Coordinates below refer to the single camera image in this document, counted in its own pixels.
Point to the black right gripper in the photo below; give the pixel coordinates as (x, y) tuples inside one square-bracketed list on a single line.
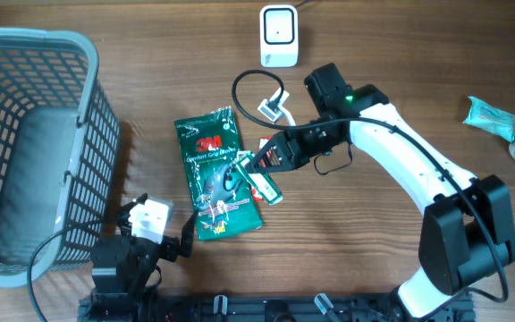
[(289, 161)]

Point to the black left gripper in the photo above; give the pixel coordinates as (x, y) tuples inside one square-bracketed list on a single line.
[(170, 245)]

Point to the green white gum pack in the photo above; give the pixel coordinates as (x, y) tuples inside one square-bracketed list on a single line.
[(263, 184)]

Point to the green 3M gloves packet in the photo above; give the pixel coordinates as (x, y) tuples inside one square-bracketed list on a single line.
[(220, 195)]

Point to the light green wipes pack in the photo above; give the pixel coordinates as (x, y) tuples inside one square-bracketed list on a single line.
[(490, 119)]

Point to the red coffee stick sachet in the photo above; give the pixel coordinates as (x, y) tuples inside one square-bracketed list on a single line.
[(256, 195)]

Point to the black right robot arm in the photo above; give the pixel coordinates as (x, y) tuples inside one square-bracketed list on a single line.
[(467, 232)]

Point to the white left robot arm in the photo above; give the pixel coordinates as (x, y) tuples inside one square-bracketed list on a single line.
[(123, 263)]

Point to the white barcode scanner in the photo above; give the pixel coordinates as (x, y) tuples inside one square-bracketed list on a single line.
[(279, 36)]

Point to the grey plastic basket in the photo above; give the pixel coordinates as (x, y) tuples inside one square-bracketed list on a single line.
[(59, 139)]

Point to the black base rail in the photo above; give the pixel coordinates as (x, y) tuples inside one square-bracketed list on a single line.
[(262, 308)]

